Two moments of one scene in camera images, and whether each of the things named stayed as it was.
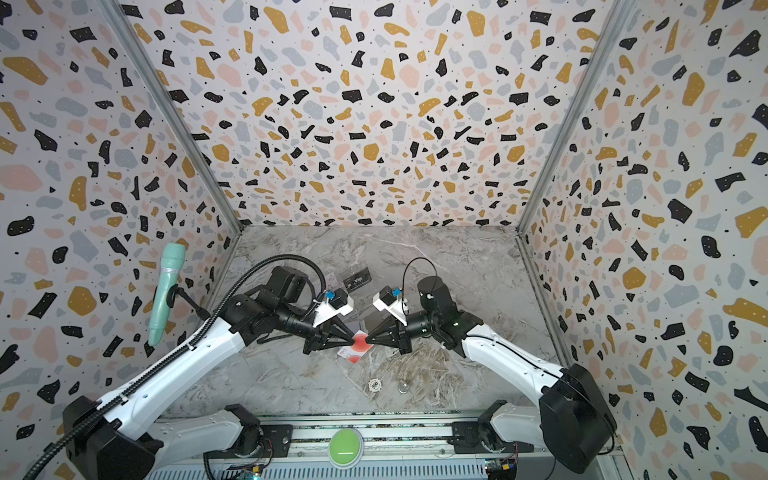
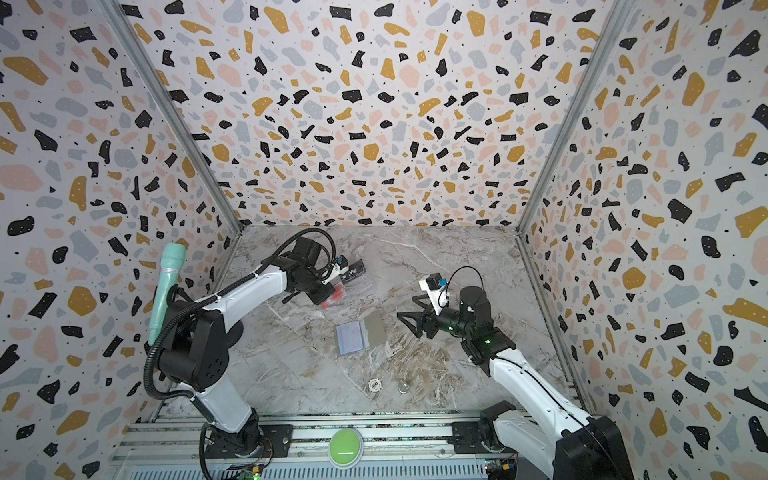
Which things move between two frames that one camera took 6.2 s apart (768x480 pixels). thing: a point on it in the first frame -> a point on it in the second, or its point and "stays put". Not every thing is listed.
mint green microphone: x=172 y=258 stays put
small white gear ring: x=375 y=385 stays put
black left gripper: x=328 y=335 -> x=325 y=295
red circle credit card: x=358 y=348 -> x=337 y=295
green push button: x=345 y=448 stays put
